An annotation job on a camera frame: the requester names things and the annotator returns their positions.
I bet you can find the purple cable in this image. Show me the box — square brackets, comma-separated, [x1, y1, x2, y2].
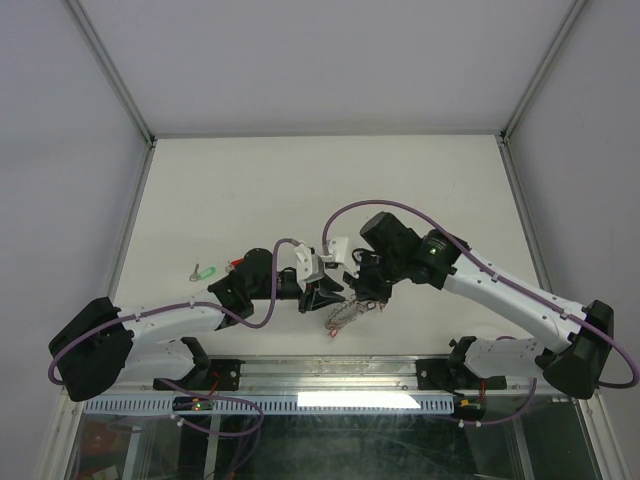
[322, 199, 640, 389]
[46, 237, 304, 387]

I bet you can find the green tag key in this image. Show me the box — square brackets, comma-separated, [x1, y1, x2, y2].
[189, 263, 216, 282]

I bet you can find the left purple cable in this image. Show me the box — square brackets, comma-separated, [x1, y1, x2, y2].
[46, 237, 304, 387]

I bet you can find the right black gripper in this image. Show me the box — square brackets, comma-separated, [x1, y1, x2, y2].
[342, 251, 405, 305]

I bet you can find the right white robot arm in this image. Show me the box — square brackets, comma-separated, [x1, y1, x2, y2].
[343, 212, 614, 399]

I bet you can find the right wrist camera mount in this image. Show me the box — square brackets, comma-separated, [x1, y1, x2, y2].
[320, 237, 350, 265]

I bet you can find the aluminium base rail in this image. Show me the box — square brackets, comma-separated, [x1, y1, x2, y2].
[119, 352, 601, 396]

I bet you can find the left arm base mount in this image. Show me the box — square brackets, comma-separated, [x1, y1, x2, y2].
[167, 356, 243, 392]

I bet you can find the aluminium frame post left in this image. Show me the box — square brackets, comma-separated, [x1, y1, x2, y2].
[62, 0, 156, 148]

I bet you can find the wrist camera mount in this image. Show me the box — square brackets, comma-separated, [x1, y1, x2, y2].
[294, 242, 324, 291]
[320, 237, 350, 265]

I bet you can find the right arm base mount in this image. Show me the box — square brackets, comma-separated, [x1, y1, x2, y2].
[415, 358, 507, 395]

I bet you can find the aluminium frame post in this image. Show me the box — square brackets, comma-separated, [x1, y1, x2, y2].
[62, 0, 156, 148]
[500, 0, 589, 142]

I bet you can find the metal disc with keyrings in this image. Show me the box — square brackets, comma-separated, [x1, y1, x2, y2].
[324, 295, 386, 335]

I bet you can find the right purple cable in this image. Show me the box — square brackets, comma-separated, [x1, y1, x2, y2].
[322, 199, 640, 389]

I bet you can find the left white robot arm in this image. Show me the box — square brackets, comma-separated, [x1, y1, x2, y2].
[48, 241, 357, 402]

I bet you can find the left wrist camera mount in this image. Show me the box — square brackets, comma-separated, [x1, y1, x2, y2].
[294, 242, 324, 291]

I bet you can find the aluminium frame post right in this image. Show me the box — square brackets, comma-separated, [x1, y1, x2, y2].
[500, 0, 589, 142]

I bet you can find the white slotted cable duct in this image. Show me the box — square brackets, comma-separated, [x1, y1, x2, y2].
[84, 392, 455, 416]

